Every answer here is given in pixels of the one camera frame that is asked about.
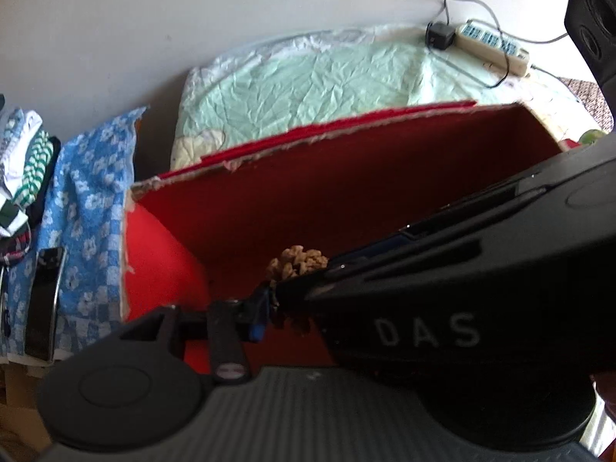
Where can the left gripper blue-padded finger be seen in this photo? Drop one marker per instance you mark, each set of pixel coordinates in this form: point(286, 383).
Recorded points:
point(231, 324)

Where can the brown pine cone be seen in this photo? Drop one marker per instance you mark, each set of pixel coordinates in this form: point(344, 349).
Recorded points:
point(293, 262)

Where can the large red cardboard box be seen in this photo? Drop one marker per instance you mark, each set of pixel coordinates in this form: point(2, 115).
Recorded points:
point(208, 232)

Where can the green plush toy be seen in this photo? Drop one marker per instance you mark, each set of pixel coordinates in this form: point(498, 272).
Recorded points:
point(591, 136)

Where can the blue floral cloth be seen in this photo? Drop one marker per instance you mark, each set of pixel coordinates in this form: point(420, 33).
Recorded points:
point(83, 213)

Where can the white power strip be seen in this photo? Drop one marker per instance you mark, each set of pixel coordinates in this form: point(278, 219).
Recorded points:
point(490, 45)

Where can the pile of folded clothes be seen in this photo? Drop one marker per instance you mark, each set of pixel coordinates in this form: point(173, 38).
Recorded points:
point(28, 158)

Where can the black power adapter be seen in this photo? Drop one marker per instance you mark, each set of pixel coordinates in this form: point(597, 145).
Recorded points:
point(439, 35)

